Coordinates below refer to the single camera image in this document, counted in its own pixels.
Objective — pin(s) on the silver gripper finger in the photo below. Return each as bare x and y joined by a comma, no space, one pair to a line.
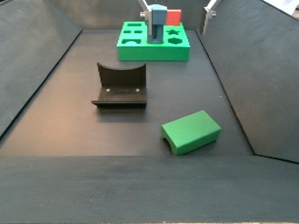
144,13
208,14

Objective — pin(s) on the green arch block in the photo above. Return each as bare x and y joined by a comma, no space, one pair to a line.
190,132

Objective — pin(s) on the green shape sorter board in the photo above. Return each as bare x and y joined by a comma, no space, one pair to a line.
134,48

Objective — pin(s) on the black curved fixture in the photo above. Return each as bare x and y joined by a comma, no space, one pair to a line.
122,86

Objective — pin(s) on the blue pentagon peg block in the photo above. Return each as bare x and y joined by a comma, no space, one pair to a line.
155,37

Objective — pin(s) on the red rounded block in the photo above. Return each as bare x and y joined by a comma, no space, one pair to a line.
174,17

